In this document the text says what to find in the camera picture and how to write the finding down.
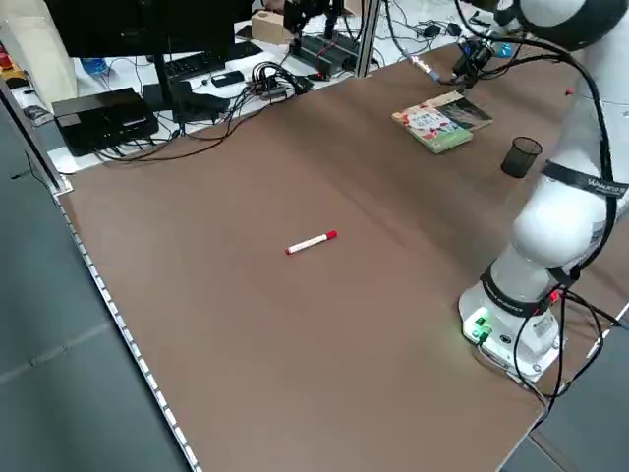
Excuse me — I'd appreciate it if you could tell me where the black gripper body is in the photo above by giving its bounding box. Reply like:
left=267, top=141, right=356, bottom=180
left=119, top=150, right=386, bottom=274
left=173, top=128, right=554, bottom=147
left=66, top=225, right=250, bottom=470
left=452, top=37, right=494, bottom=77

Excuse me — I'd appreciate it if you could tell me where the dark book with hands cover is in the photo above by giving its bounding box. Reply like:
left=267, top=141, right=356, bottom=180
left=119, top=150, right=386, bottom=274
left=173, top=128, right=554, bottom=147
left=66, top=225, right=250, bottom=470
left=423, top=90, right=494, bottom=133

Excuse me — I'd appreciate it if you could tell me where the green juice recipe book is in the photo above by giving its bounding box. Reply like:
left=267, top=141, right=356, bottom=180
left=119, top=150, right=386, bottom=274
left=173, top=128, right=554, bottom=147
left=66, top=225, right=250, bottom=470
left=390, top=101, right=475, bottom=155

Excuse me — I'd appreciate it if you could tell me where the black mesh pen holder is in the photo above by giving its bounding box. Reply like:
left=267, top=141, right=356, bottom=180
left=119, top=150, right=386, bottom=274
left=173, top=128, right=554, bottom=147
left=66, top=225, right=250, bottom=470
left=499, top=136, right=544, bottom=180

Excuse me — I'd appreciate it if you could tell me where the brown cardboard box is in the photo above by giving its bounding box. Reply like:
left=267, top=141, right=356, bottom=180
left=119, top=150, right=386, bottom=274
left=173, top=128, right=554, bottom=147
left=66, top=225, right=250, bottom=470
left=250, top=10, right=291, bottom=45

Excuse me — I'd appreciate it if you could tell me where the black ribbed heat-sink box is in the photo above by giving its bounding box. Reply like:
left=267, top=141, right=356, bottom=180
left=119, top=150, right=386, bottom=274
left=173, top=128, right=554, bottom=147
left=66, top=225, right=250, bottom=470
left=287, top=32, right=368, bottom=80

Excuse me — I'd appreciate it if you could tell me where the small black handheld device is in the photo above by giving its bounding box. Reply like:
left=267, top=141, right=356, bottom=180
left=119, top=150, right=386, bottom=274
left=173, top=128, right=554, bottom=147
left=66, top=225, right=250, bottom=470
left=209, top=70, right=245, bottom=89

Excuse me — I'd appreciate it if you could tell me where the black keyboard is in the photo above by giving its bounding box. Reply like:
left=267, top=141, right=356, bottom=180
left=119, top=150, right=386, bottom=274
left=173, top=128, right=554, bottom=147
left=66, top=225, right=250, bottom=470
left=164, top=41, right=265, bottom=80

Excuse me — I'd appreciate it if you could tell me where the black computer monitor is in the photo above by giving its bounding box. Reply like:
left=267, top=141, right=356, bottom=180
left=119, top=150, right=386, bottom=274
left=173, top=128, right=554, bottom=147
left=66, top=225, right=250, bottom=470
left=43, top=0, right=237, bottom=124

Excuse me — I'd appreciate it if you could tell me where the flat black electronics box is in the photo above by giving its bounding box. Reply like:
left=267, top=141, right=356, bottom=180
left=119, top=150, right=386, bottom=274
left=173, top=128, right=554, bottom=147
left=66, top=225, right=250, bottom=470
left=51, top=87, right=161, bottom=158

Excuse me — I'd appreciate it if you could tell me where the aluminium frame post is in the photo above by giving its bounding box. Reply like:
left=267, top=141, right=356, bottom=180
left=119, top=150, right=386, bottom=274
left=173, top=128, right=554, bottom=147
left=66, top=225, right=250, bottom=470
left=354, top=0, right=383, bottom=80
left=0, top=78, right=75, bottom=197

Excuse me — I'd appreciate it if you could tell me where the black cable hub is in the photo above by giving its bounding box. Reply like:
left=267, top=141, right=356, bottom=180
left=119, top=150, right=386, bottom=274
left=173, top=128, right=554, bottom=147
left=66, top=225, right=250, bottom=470
left=251, top=61, right=315, bottom=103

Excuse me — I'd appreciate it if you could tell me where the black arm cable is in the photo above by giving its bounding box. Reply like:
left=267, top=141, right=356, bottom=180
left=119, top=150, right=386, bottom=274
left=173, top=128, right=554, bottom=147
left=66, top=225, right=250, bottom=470
left=454, top=0, right=623, bottom=412

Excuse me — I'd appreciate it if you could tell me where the aluminium table edge rail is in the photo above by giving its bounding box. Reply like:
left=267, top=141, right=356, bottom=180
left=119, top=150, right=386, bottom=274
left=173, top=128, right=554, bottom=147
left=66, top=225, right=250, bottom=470
left=57, top=194, right=202, bottom=472

